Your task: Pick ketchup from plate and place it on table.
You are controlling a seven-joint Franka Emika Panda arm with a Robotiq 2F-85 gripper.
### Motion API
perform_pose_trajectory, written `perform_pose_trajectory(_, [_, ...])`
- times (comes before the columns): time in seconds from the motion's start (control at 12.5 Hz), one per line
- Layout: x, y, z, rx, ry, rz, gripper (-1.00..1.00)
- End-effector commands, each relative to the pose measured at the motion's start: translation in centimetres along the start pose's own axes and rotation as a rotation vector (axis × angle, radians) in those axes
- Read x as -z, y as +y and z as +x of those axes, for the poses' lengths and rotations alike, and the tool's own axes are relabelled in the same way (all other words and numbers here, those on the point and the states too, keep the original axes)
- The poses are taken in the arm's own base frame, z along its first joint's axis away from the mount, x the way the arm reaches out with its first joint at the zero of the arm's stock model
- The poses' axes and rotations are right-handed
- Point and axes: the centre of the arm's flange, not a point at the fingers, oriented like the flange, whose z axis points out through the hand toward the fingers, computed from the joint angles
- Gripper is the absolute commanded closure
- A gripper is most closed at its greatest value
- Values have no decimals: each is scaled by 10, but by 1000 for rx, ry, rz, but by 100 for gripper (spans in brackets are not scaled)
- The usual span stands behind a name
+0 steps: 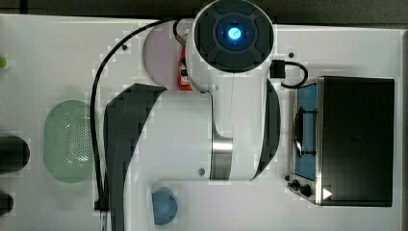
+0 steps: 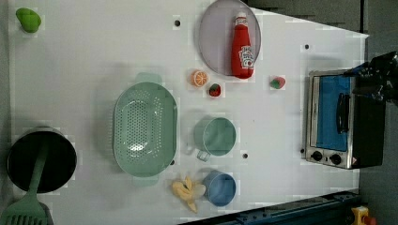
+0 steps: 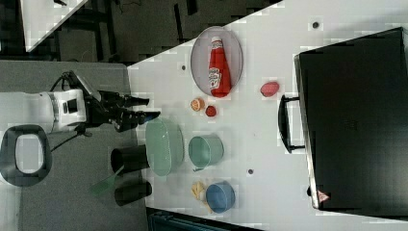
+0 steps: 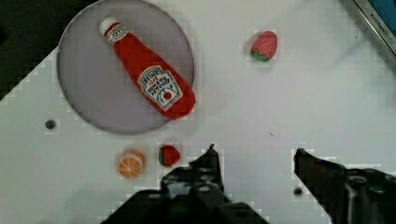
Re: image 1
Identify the grey round plate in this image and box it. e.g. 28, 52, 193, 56
142, 20, 183, 90

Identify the green perforated colander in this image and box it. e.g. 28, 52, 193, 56
43, 100, 94, 184

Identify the black cooking pot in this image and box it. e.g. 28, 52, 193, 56
0, 136, 30, 173

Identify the red plush ketchup bottle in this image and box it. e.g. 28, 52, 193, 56
177, 48, 191, 90

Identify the blue cup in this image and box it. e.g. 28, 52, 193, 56
152, 188, 178, 225

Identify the short black usb cable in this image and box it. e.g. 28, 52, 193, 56
269, 60, 309, 90

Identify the silver toaster oven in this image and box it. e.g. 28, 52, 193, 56
286, 76, 395, 207

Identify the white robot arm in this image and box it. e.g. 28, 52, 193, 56
104, 0, 281, 231

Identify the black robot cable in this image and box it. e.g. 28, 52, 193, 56
89, 19, 167, 211

